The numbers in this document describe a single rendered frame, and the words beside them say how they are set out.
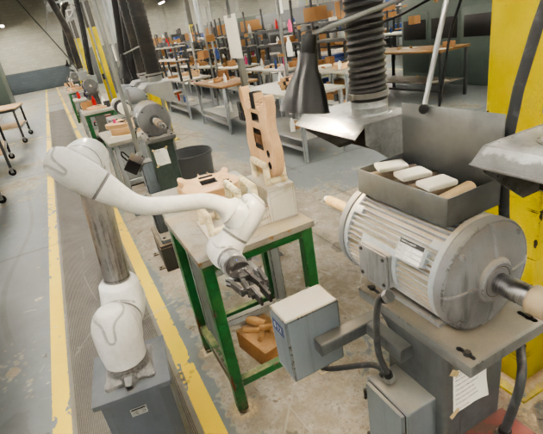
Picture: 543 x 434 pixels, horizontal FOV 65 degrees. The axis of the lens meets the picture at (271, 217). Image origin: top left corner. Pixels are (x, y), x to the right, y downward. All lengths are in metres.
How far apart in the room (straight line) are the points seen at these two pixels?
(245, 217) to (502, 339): 0.86
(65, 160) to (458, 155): 1.08
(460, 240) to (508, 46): 1.15
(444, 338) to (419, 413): 0.22
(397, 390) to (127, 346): 0.93
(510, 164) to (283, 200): 1.36
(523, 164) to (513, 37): 1.15
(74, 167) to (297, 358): 0.86
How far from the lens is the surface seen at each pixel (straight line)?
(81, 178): 1.41
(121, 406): 1.73
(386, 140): 1.16
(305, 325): 1.12
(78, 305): 3.79
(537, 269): 2.14
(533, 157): 0.80
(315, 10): 10.12
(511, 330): 1.07
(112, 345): 1.62
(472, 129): 0.99
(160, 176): 3.64
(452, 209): 0.89
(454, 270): 0.90
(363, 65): 1.17
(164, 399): 1.74
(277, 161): 1.91
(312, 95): 1.13
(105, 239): 1.66
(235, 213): 1.46
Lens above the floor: 1.79
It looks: 24 degrees down
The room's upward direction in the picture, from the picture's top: 10 degrees counter-clockwise
